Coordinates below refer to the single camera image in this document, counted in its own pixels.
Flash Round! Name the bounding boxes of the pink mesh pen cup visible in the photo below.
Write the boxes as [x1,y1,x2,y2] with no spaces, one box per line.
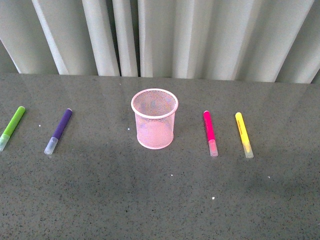
[131,88,179,150]

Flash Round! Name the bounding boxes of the purple marker pen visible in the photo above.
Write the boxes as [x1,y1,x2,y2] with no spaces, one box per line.
[44,108,73,155]

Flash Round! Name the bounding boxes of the pink marker pen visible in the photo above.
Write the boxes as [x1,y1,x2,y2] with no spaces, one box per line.
[203,110,219,157]

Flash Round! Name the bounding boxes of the white pleated curtain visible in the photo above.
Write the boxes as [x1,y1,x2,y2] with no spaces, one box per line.
[0,0,320,84]

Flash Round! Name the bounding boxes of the yellow marker pen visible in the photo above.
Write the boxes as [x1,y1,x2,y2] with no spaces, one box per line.
[235,112,254,159]

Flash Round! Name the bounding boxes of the green marker pen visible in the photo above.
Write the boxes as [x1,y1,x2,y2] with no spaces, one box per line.
[0,106,26,152]

